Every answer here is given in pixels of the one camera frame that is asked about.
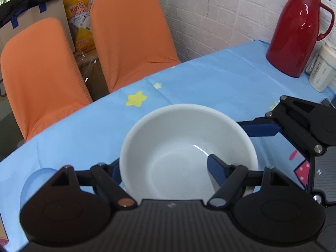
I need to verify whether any brown paper bag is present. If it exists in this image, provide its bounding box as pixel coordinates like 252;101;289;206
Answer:
0;0;76;80

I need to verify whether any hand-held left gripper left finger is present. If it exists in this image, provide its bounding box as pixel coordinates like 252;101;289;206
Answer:
51;162;137;210

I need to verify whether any blue cartoon tablecloth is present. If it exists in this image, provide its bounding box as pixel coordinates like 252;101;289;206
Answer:
0;40;336;250

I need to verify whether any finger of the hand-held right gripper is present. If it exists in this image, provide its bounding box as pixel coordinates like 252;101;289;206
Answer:
237;96;324;154

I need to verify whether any cream white tumbler cup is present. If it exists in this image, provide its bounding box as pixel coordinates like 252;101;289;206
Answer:
306;44;336;93

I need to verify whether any yellow snack bag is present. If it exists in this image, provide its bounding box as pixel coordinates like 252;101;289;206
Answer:
63;0;95;51

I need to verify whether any red thermos jug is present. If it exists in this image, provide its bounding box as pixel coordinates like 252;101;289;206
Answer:
266;0;335;78

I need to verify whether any white ceramic bowl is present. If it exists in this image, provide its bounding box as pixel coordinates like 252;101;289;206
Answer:
119;104;259;200

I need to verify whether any orange chair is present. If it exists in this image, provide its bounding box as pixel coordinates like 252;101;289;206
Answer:
90;0;181;92
0;18;93;143

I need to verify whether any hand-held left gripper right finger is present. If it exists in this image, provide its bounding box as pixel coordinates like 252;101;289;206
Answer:
206;154;294;207

